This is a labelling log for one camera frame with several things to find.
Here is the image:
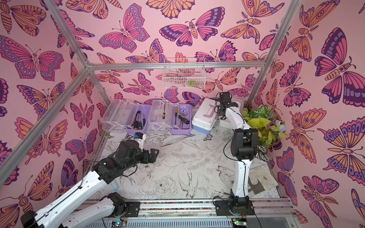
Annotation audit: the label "black pliers in purple box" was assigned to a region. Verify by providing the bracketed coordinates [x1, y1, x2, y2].
[132, 110, 146, 130]

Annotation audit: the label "black handled tool purple box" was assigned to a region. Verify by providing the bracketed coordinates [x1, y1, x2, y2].
[178, 115, 190, 124]

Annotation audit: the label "potted green plant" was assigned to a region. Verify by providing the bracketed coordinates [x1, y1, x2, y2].
[241, 104, 288, 162]

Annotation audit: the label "adjustable wrench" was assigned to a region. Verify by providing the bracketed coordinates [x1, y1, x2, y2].
[179, 109, 187, 129]

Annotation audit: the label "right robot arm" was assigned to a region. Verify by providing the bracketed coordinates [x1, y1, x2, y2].
[215, 92, 258, 215]

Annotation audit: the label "white toolbox clear lid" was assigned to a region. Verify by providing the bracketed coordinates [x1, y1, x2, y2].
[219, 97, 246, 130]

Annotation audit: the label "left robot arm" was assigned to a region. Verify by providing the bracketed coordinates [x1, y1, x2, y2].
[21, 139, 160, 228]

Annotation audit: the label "work glove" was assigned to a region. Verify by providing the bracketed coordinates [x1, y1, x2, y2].
[248, 165, 278, 197]

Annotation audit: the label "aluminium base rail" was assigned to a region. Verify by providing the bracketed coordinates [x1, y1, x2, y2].
[56, 198, 300, 228]

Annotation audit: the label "white wire basket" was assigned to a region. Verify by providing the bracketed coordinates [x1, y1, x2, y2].
[161, 57, 206, 89]

